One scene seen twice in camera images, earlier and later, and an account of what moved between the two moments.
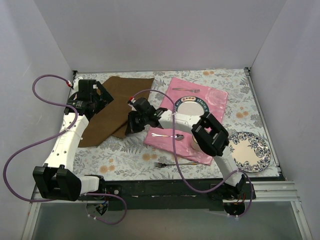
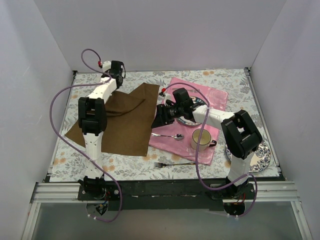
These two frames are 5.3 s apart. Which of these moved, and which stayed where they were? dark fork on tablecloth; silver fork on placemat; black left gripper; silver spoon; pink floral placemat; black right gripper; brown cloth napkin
Moved: brown cloth napkin; black right gripper; black left gripper
Stayed: silver spoon; silver fork on placemat; pink floral placemat; dark fork on tablecloth
